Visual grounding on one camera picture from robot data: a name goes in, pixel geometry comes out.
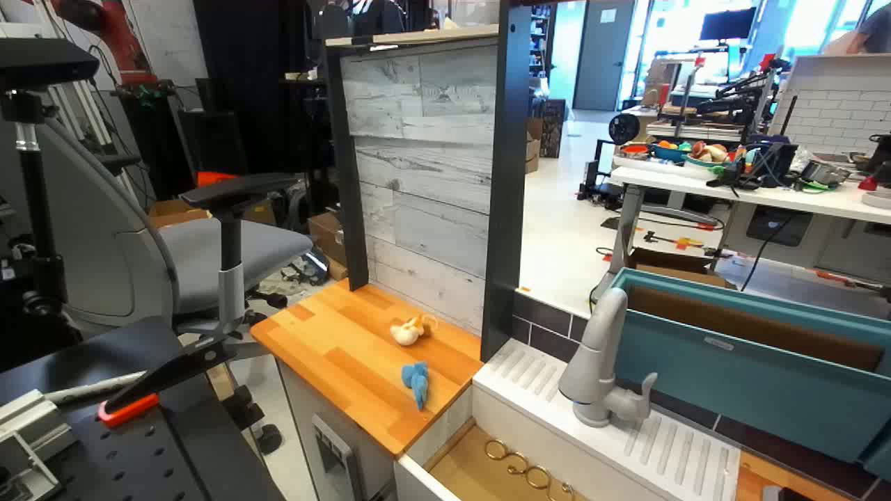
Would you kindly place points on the narrow black frame post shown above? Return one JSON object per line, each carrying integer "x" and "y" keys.
{"x": 350, "y": 186}

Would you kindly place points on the white dish rack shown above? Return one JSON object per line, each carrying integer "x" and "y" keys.
{"x": 530, "y": 399}

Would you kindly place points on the aluminium extrusion piece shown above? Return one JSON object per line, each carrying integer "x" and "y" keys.
{"x": 28, "y": 436}

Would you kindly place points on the brown cardboard box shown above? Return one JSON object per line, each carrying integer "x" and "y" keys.
{"x": 326, "y": 244}

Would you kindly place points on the grey toy tap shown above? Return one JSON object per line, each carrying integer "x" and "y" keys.
{"x": 595, "y": 362}

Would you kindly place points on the whitewashed wood back panel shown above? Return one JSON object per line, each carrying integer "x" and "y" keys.
{"x": 420, "y": 186}

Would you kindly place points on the black power box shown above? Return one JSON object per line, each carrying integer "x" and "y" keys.
{"x": 777, "y": 227}

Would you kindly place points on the dark computer monitor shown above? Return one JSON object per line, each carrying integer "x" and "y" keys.
{"x": 727, "y": 23}

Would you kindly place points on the teal plastic bin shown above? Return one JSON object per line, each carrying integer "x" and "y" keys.
{"x": 743, "y": 379}

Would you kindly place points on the black camera stand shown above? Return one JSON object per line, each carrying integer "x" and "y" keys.
{"x": 38, "y": 205}

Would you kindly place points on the grey door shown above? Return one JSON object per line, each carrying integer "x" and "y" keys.
{"x": 602, "y": 58}

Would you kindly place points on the wooden butcher block counter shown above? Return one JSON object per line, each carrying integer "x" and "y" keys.
{"x": 344, "y": 353}

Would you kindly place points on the white toy kitchen cabinet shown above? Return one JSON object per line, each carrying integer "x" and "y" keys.
{"x": 308, "y": 436}

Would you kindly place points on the grey office chair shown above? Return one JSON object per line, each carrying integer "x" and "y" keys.
{"x": 233, "y": 255}

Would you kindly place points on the white brick pattern panel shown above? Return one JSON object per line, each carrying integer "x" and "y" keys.
{"x": 837, "y": 101}

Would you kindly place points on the black perforated breadboard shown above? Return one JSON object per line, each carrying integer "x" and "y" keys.
{"x": 184, "y": 456}

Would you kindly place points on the blue toy figure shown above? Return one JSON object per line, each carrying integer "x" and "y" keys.
{"x": 420, "y": 379}

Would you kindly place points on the wooden shelf board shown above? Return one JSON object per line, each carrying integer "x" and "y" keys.
{"x": 420, "y": 37}

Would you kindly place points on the cream toy figure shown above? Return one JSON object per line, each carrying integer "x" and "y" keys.
{"x": 408, "y": 333}

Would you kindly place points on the white cluttered desk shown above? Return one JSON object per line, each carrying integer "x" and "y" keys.
{"x": 706, "y": 191}

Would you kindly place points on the small orange wooden counter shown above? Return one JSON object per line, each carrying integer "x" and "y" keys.
{"x": 769, "y": 477}

